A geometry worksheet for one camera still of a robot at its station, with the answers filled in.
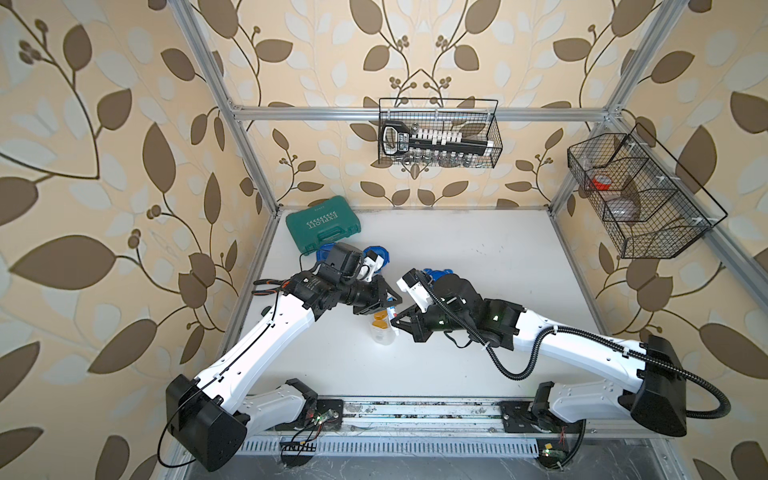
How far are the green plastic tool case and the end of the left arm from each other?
470mm

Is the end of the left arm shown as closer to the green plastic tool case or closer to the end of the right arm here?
the end of the right arm

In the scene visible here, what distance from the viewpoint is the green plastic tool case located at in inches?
43.4

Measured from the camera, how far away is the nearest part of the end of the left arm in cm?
61
